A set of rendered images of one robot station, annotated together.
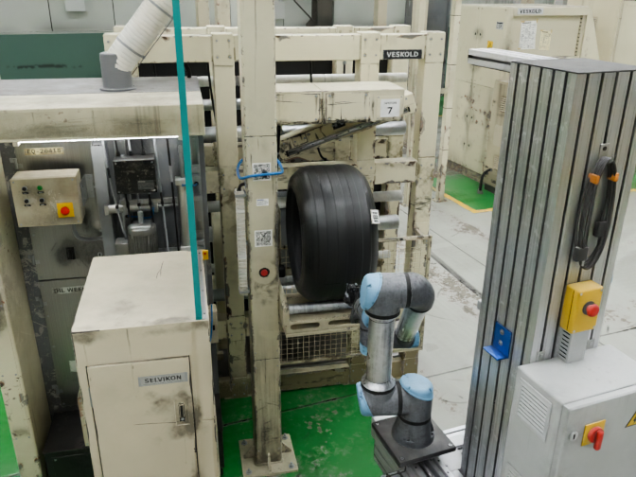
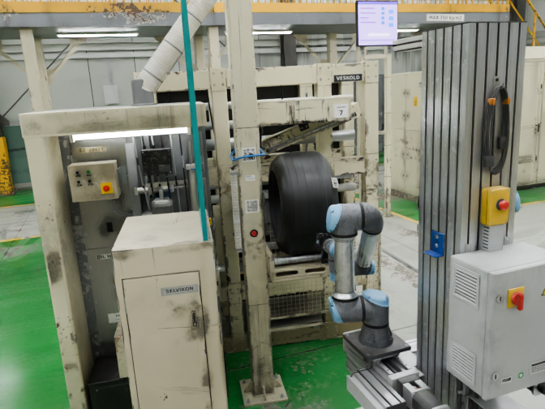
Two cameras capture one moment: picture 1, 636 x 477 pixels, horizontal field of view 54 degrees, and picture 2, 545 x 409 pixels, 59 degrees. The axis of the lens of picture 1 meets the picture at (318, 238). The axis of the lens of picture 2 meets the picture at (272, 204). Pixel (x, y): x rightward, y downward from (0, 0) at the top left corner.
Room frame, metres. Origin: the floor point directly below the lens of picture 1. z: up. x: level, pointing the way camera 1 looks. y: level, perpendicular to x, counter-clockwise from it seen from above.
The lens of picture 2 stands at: (-0.19, 0.00, 1.85)
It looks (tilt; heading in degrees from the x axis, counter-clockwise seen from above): 13 degrees down; 3
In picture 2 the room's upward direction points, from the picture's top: 3 degrees counter-clockwise
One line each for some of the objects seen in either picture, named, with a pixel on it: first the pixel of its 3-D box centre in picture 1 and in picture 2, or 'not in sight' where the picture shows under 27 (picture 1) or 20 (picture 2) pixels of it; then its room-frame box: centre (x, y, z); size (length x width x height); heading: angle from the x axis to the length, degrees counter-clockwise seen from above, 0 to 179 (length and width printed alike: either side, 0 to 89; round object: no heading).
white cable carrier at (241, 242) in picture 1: (242, 242); (237, 211); (2.43, 0.32, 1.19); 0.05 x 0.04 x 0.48; 12
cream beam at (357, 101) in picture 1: (332, 102); (298, 110); (2.86, -0.06, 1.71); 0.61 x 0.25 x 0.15; 102
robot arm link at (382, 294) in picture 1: (380, 346); (345, 264); (1.78, -0.21, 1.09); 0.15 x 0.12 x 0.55; 95
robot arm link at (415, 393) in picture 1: (414, 396); (374, 306); (1.79, -0.34, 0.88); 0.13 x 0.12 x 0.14; 95
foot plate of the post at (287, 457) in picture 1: (267, 452); (263, 388); (2.47, 0.24, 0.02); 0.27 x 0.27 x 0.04; 12
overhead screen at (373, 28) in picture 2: not in sight; (376, 23); (6.38, -1.17, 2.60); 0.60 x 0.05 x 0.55; 111
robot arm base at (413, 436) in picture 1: (414, 423); (375, 329); (1.79, -0.35, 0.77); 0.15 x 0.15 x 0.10
